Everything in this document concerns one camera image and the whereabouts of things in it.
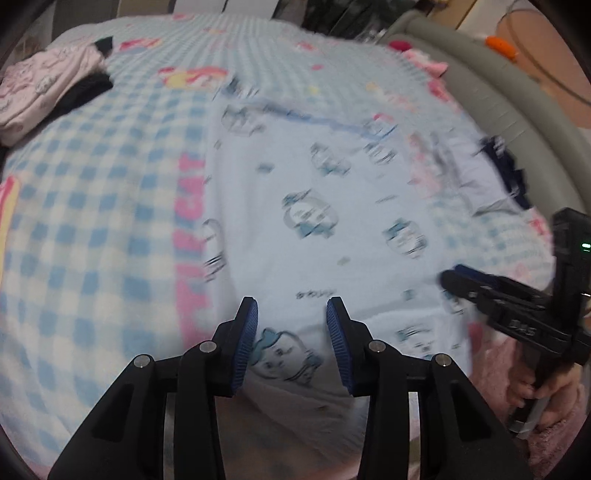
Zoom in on grey padded headboard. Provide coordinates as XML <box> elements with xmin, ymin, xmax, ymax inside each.
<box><xmin>379</xmin><ymin>11</ymin><xmax>590</xmax><ymax>218</ymax></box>

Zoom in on blue checkered cartoon blanket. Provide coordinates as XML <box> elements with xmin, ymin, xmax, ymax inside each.
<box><xmin>1</xmin><ymin>15</ymin><xmax>553</xmax><ymax>477</ymax></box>

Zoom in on light blue cartoon pajama pants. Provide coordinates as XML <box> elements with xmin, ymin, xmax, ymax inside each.
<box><xmin>202</xmin><ymin>79</ymin><xmax>471</xmax><ymax>462</ymax></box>

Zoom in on person's right hand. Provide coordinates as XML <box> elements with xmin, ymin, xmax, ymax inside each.
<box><xmin>506</xmin><ymin>353</ymin><xmax>582</xmax><ymax>426</ymax></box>

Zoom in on pink cartoon pajama garment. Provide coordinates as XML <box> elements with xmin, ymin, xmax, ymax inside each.
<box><xmin>1</xmin><ymin>44</ymin><xmax>105</xmax><ymax>147</ymax></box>

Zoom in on black glass wardrobe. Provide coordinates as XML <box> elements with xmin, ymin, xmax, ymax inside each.
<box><xmin>273</xmin><ymin>0</ymin><xmax>417</xmax><ymax>41</ymax></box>

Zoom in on red round plush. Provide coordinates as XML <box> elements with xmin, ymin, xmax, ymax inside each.
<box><xmin>388</xmin><ymin>40</ymin><xmax>413</xmax><ymax>52</ymax></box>

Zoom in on orange carrot plush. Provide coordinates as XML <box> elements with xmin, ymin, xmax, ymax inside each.
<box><xmin>484</xmin><ymin>36</ymin><xmax>518</xmax><ymax>63</ymax></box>

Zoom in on white wardrobe panels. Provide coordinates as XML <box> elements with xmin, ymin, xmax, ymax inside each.
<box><xmin>172</xmin><ymin>0</ymin><xmax>279</xmax><ymax>20</ymax></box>

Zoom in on folded light blue garment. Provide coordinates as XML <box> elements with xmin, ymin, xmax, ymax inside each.
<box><xmin>431</xmin><ymin>133</ymin><xmax>524</xmax><ymax>216</ymax></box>

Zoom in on navy striped folded garment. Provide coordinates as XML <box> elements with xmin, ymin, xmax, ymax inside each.
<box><xmin>480</xmin><ymin>136</ymin><xmax>533</xmax><ymax>211</ymax></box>

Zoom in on pink plush toy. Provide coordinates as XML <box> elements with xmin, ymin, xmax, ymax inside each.
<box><xmin>403</xmin><ymin>48</ymin><xmax>448</xmax><ymax>79</ymax></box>

